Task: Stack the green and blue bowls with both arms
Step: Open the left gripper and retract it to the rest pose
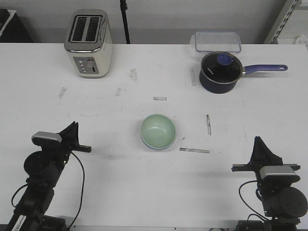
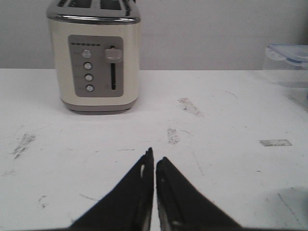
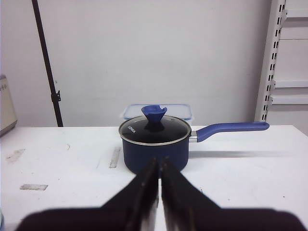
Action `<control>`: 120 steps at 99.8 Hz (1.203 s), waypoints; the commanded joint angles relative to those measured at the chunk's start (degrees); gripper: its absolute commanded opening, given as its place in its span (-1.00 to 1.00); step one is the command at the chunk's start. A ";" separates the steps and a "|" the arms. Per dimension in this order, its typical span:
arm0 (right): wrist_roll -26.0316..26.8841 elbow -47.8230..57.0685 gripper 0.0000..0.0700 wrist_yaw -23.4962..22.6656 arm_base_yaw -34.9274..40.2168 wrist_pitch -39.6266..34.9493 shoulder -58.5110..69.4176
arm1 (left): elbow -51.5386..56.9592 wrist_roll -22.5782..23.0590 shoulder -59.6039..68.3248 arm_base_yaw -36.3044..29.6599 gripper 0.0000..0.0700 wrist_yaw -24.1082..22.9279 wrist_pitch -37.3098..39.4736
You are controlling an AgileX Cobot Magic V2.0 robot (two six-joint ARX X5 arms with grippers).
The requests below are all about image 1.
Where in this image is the green bowl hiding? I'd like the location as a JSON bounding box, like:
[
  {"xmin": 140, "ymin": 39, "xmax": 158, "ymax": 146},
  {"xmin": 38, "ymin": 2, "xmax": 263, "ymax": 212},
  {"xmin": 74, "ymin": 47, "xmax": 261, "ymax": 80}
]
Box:
[{"xmin": 140, "ymin": 114, "xmax": 177, "ymax": 139}]

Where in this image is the black tripod pole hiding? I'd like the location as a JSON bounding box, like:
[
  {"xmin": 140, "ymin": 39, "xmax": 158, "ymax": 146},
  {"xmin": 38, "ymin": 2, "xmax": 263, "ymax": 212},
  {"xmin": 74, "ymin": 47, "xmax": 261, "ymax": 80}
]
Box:
[{"xmin": 120, "ymin": 0, "xmax": 131, "ymax": 44}]

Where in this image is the glass saucepan lid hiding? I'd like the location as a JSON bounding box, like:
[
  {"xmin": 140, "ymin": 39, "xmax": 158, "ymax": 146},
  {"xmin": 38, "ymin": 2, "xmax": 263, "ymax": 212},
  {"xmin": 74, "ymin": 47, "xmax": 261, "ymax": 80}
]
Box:
[{"xmin": 201, "ymin": 52, "xmax": 243, "ymax": 84}]

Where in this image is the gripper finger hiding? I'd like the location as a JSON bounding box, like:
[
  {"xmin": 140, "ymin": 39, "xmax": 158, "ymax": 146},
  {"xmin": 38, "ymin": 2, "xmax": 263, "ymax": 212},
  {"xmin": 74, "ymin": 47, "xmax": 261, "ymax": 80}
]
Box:
[
  {"xmin": 259, "ymin": 137, "xmax": 283, "ymax": 166},
  {"xmin": 73, "ymin": 122, "xmax": 79, "ymax": 145},
  {"xmin": 248, "ymin": 136, "xmax": 260, "ymax": 166},
  {"xmin": 58, "ymin": 121, "xmax": 75, "ymax": 144}
]

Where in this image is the dark blue saucepan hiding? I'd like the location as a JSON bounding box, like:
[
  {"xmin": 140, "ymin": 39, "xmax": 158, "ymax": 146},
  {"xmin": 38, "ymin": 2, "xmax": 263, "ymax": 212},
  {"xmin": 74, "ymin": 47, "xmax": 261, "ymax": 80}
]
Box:
[{"xmin": 199, "ymin": 51, "xmax": 288, "ymax": 94}]

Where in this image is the clear plastic food container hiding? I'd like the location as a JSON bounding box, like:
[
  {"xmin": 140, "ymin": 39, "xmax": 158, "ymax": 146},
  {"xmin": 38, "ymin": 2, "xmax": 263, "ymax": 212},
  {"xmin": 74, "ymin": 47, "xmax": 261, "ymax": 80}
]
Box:
[{"xmin": 190, "ymin": 31, "xmax": 242, "ymax": 53}]

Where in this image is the black camera cable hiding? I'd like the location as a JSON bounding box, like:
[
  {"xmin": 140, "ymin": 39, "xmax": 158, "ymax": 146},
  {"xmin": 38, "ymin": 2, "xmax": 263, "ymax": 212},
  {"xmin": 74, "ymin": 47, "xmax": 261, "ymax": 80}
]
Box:
[
  {"xmin": 238, "ymin": 180, "xmax": 268, "ymax": 221},
  {"xmin": 66, "ymin": 151, "xmax": 85, "ymax": 229}
]

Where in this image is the blue bowl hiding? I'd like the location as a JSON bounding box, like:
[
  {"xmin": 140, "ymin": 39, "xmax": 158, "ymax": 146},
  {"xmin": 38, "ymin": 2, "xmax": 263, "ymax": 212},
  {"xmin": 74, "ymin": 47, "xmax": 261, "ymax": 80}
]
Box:
[{"xmin": 141, "ymin": 137, "xmax": 176, "ymax": 151}]

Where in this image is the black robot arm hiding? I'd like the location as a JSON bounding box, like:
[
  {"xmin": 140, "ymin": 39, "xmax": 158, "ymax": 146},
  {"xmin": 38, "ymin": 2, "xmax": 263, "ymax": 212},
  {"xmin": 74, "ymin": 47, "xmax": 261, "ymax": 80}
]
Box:
[
  {"xmin": 231, "ymin": 136, "xmax": 308, "ymax": 231},
  {"xmin": 5, "ymin": 122, "xmax": 91, "ymax": 231}
]

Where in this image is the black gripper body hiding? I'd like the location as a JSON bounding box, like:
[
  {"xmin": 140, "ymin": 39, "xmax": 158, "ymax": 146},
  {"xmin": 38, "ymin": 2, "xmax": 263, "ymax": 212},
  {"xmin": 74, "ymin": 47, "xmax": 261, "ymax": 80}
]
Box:
[
  {"xmin": 232, "ymin": 164, "xmax": 300, "ymax": 185},
  {"xmin": 43, "ymin": 143, "xmax": 91, "ymax": 166}
]

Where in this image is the grey metal shelf upright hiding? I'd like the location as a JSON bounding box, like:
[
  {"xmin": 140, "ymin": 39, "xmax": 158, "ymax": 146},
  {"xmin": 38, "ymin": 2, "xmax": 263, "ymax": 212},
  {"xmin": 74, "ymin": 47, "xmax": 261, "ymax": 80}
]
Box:
[{"xmin": 263, "ymin": 0, "xmax": 300, "ymax": 44}]

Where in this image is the cream two-slot toaster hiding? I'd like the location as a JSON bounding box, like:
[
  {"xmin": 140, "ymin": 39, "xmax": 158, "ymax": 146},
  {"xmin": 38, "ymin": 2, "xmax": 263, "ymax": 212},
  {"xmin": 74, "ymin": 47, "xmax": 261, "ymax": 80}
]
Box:
[{"xmin": 64, "ymin": 9, "xmax": 113, "ymax": 78}]

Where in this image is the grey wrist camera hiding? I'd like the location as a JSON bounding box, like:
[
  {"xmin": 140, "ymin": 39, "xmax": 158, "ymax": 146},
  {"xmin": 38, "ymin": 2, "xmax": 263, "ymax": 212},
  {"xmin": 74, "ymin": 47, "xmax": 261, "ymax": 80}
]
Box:
[
  {"xmin": 259, "ymin": 166, "xmax": 296, "ymax": 180},
  {"xmin": 31, "ymin": 131, "xmax": 62, "ymax": 146}
]

